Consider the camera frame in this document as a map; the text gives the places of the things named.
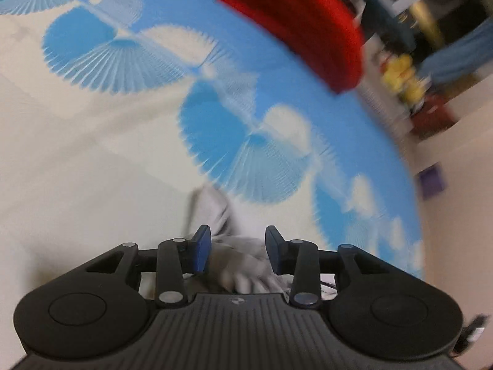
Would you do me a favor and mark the blue white printed bed sheet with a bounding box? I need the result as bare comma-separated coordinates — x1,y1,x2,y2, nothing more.
0,0,426,301

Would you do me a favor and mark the grey cloth item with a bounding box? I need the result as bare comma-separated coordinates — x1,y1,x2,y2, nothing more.
185,183,340,301

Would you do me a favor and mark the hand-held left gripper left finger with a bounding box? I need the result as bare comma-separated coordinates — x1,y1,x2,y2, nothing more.
83,224,212,309

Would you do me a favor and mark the red knitted blanket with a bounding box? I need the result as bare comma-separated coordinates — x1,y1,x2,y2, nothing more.
216,0,366,94

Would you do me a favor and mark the yellow plush toy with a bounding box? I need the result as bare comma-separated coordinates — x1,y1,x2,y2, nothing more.
381,54,428,103

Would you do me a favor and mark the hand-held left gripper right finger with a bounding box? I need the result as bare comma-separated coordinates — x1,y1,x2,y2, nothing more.
265,225,389,310

